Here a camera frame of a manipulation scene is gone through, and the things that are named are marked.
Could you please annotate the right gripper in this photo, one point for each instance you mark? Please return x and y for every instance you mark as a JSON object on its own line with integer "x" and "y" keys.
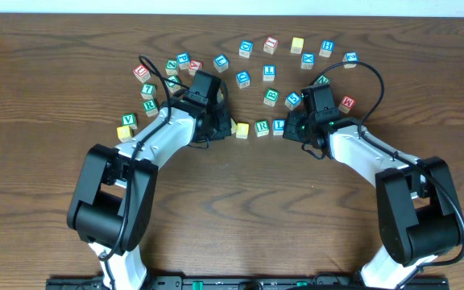
{"x": 292, "y": 126}

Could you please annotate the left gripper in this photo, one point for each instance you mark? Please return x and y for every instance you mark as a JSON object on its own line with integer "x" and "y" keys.
{"x": 222, "y": 122}

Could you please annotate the yellow O block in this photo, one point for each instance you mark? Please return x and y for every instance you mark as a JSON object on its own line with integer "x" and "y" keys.
{"x": 242, "y": 130}

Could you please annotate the blue L block front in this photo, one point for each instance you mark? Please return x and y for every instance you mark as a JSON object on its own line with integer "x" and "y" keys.
{"x": 278, "y": 126}

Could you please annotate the blue l block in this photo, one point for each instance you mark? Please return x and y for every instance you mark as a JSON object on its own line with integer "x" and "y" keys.
{"x": 269, "y": 72}
{"x": 278, "y": 126}

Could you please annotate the green r block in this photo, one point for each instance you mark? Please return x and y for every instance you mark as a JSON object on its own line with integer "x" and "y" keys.
{"x": 150, "y": 108}
{"x": 262, "y": 128}

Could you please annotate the yellow C block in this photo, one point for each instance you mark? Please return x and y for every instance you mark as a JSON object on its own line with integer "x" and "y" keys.
{"x": 233, "y": 126}

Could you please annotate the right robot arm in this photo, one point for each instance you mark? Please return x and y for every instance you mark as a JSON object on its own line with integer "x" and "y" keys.
{"x": 420, "y": 220}

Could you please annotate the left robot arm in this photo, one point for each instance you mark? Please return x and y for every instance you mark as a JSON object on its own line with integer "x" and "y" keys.
{"x": 111, "y": 204}

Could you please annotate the red M block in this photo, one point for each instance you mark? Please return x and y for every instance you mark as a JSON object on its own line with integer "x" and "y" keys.
{"x": 346, "y": 104}

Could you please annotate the green N block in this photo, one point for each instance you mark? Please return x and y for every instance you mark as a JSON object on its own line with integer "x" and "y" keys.
{"x": 322, "y": 80}

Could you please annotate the green B block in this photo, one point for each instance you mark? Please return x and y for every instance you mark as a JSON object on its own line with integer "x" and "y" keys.
{"x": 271, "y": 97}

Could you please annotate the blue D block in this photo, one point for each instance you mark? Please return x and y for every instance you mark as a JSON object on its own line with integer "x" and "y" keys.
{"x": 243, "y": 79}

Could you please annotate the green J block left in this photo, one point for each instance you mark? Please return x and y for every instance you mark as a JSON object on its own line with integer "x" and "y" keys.
{"x": 173, "y": 83}

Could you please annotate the blue X block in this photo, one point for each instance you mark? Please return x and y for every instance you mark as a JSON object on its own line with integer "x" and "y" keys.
{"x": 307, "y": 61}

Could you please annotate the blue L block middle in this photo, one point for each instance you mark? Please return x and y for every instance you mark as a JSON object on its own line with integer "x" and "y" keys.
{"x": 269, "y": 72}

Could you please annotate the blue P block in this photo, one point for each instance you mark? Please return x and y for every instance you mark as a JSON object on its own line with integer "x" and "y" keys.
{"x": 183, "y": 60}

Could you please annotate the green Z block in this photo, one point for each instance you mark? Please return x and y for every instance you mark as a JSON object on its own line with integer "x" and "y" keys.
{"x": 172, "y": 67}

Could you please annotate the green 7 block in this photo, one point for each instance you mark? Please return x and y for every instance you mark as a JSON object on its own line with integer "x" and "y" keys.
{"x": 148, "y": 91}

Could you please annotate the blue two block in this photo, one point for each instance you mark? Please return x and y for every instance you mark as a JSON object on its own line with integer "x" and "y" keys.
{"x": 350, "y": 59}

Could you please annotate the blue H block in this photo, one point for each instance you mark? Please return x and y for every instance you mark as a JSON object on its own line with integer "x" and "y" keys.
{"x": 327, "y": 47}

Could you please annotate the blue Q block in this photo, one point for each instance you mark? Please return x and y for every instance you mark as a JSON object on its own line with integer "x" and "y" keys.
{"x": 245, "y": 49}

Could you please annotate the yellow S block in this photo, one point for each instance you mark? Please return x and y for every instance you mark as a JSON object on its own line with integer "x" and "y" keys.
{"x": 297, "y": 45}

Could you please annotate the green V block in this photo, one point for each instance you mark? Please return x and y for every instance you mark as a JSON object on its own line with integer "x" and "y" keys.
{"x": 130, "y": 120}

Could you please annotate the red U block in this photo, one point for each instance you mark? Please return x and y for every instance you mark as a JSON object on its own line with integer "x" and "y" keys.
{"x": 142, "y": 73}

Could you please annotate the yellow G block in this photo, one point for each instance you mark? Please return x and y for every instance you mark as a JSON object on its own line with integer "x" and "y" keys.
{"x": 125, "y": 133}

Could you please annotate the red I block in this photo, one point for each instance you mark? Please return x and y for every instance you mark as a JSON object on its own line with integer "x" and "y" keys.
{"x": 270, "y": 45}

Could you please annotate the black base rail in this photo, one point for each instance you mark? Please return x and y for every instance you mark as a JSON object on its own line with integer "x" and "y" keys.
{"x": 179, "y": 283}

